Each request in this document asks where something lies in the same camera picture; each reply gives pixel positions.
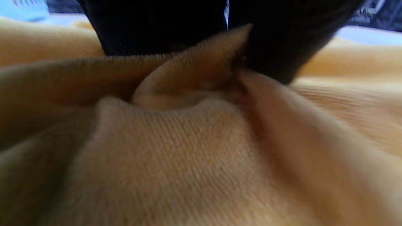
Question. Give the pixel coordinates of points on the person's left hand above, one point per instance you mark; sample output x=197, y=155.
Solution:
x=157, y=25

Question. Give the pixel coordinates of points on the light blue plastic basket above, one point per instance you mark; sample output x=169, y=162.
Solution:
x=22, y=9

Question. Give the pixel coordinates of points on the yellow square towel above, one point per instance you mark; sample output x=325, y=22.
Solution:
x=188, y=150

